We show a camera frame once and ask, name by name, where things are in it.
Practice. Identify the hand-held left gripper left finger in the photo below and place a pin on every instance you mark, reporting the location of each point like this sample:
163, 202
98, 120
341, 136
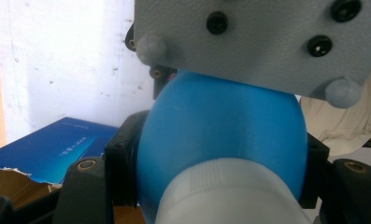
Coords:
122, 161

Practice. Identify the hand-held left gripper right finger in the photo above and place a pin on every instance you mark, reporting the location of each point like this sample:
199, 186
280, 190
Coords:
315, 168

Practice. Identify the blue bottle with white cap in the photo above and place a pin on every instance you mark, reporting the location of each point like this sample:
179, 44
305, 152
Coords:
217, 130

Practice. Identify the beige cloth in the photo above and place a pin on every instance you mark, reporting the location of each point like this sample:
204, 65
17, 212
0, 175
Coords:
348, 127

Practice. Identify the blue cardboard box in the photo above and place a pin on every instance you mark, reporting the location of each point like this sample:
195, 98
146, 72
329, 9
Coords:
49, 149

